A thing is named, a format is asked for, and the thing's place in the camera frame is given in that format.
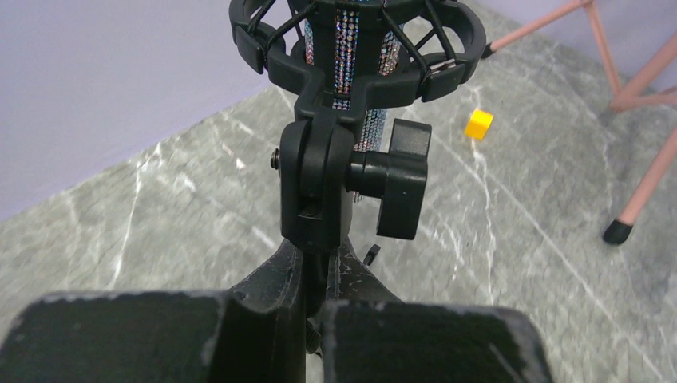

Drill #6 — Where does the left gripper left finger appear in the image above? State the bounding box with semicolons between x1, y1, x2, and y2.
1;243;305;382

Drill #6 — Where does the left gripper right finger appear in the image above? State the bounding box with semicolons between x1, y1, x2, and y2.
320;243;553;382

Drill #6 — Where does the tripod stand with shock mount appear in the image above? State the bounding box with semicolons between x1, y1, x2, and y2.
228;0;488;355

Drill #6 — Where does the rhinestone glitter microphone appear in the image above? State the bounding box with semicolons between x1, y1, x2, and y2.
329;6;402;152

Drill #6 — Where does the pink music stand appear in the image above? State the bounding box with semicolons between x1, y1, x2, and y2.
481;0;676;246

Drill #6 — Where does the yellow cube far side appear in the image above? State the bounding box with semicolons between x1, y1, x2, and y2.
464;109;494;140

